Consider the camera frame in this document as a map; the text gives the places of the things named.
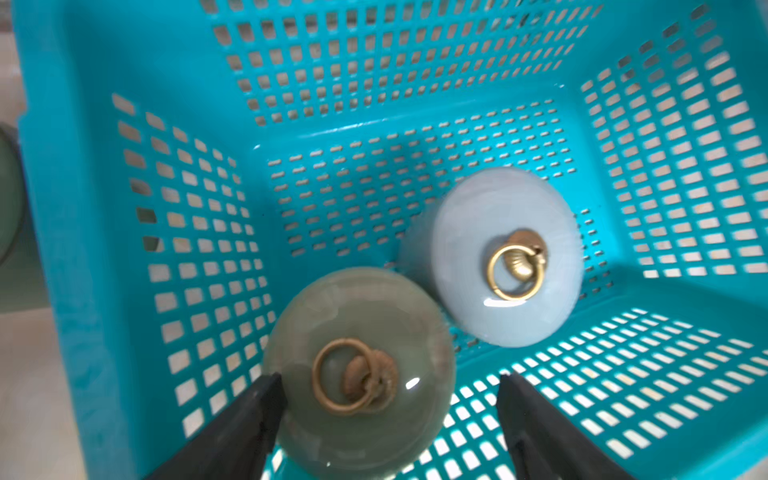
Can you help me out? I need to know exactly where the teal plastic basket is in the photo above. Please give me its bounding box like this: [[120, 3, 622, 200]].
[[11, 1, 767, 479]]

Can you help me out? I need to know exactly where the blue-grey tea canister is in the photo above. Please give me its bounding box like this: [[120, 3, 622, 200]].
[[397, 167, 584, 348]]

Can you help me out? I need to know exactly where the dark green tea canister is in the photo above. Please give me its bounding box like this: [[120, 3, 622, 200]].
[[1, 123, 49, 314]]

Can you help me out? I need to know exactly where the olive green tea canister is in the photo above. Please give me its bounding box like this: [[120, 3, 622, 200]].
[[263, 267, 456, 479]]

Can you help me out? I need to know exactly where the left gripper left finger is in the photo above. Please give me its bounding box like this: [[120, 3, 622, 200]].
[[147, 373, 287, 479]]

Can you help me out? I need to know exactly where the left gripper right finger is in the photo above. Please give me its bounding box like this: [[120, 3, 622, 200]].
[[496, 373, 631, 480]]

